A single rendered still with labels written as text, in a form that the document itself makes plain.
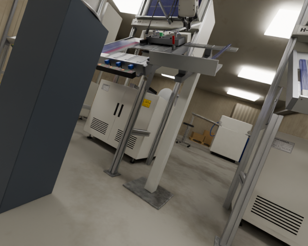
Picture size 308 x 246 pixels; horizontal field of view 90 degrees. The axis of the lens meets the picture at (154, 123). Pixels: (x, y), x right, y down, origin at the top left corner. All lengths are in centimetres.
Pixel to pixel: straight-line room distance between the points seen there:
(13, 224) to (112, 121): 102
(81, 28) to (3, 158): 48
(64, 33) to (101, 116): 109
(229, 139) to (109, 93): 402
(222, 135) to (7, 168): 474
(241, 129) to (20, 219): 498
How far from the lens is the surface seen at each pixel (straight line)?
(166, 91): 446
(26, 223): 69
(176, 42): 150
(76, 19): 62
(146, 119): 128
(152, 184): 100
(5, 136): 67
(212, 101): 900
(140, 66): 106
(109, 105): 154
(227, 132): 498
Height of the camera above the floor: 45
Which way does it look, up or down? 2 degrees down
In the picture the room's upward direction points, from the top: 21 degrees clockwise
